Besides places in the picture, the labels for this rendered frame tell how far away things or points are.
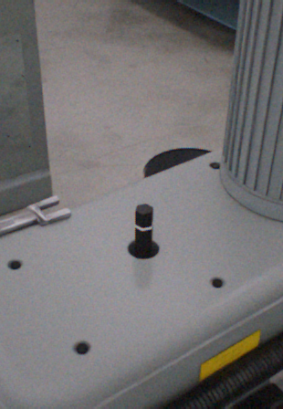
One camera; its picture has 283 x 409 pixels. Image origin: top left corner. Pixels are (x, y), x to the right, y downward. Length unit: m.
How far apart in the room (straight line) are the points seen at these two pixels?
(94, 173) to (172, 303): 3.52
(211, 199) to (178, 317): 0.21
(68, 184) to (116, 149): 0.52
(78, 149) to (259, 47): 3.74
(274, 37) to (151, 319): 0.32
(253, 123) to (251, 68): 0.06
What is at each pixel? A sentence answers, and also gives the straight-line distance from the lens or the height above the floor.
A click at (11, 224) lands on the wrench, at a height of 1.90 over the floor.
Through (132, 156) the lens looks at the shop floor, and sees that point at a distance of 4.35.
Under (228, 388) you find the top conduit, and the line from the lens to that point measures 0.74.
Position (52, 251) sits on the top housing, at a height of 1.89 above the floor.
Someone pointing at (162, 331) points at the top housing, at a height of 1.89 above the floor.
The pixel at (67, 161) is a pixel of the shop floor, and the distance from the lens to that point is 4.31.
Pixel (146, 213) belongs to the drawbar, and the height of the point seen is 1.95.
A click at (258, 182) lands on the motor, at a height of 1.93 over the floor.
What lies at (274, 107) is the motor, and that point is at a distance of 0.74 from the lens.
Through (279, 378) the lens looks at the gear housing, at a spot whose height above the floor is 1.67.
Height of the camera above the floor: 2.39
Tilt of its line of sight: 37 degrees down
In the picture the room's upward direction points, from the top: 1 degrees clockwise
